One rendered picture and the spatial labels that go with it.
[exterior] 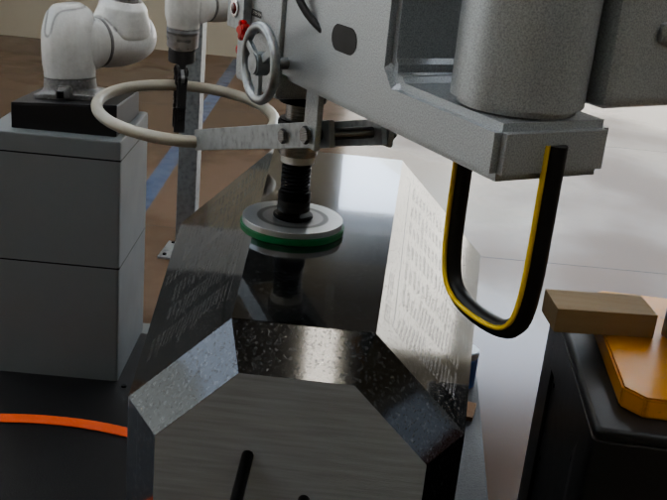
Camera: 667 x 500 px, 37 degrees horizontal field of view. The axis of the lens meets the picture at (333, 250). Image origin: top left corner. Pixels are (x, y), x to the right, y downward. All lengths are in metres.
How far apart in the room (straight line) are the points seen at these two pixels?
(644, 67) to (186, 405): 0.88
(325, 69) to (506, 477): 1.59
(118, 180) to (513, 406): 1.46
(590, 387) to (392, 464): 0.42
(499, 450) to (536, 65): 1.90
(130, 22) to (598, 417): 1.97
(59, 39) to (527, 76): 1.95
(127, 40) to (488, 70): 1.96
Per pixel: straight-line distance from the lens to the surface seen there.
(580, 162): 1.41
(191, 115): 4.08
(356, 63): 1.62
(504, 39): 1.34
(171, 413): 1.68
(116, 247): 3.04
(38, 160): 3.01
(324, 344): 1.63
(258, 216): 2.06
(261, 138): 2.05
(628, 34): 1.43
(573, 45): 1.36
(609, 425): 1.77
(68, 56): 3.05
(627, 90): 1.46
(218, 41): 9.00
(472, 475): 2.91
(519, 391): 3.43
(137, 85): 2.79
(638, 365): 1.91
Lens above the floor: 1.57
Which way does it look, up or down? 21 degrees down
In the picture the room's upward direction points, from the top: 6 degrees clockwise
